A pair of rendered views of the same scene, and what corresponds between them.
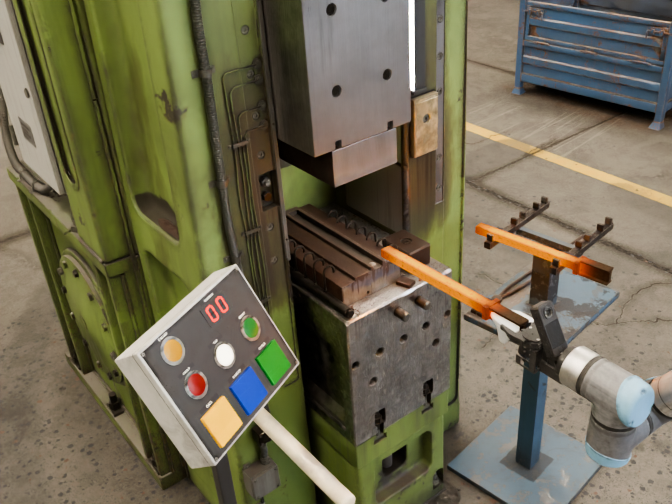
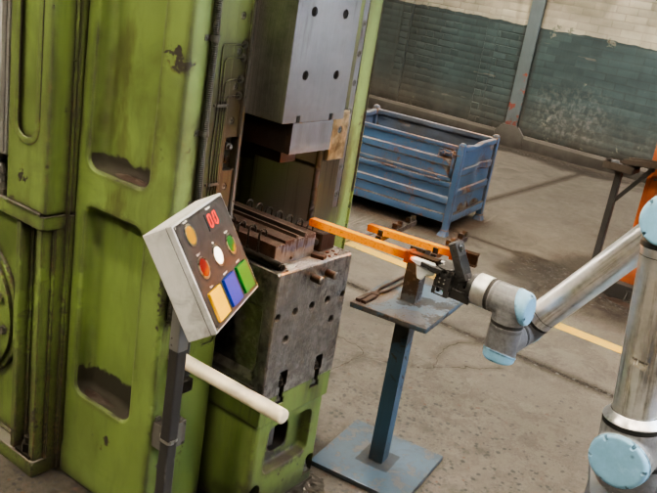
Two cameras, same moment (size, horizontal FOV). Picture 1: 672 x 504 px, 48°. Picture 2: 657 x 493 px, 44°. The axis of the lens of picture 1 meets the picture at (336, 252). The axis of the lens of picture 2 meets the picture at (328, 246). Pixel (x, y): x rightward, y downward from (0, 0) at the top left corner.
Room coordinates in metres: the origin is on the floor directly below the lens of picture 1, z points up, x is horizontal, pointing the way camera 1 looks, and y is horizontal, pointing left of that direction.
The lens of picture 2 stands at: (-0.67, 0.67, 1.83)
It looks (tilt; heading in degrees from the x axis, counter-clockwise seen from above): 19 degrees down; 340
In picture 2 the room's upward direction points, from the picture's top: 9 degrees clockwise
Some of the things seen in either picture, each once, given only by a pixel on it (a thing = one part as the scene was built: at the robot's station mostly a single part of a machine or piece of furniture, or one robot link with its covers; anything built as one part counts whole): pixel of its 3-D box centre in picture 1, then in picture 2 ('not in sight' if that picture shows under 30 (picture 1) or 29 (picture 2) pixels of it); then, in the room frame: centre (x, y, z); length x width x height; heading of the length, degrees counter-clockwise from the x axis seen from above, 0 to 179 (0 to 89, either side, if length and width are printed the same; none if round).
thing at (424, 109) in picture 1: (424, 124); (336, 134); (1.97, -0.27, 1.27); 0.09 x 0.02 x 0.17; 125
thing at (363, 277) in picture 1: (324, 250); (246, 227); (1.85, 0.03, 0.96); 0.42 x 0.20 x 0.09; 35
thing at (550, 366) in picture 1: (547, 352); (456, 282); (1.24, -0.43, 1.04); 0.12 x 0.08 x 0.09; 35
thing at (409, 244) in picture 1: (406, 250); (314, 235); (1.83, -0.20, 0.95); 0.12 x 0.08 x 0.06; 35
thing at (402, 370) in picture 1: (343, 315); (246, 295); (1.89, -0.01, 0.69); 0.56 x 0.38 x 0.45; 35
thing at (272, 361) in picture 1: (272, 362); (243, 276); (1.31, 0.16, 1.01); 0.07 x 0.05 x 0.07; 150
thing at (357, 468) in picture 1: (351, 423); (231, 410); (1.89, -0.01, 0.23); 0.55 x 0.37 x 0.47; 35
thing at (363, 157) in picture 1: (314, 133); (260, 120); (1.85, 0.03, 1.32); 0.42 x 0.20 x 0.10; 35
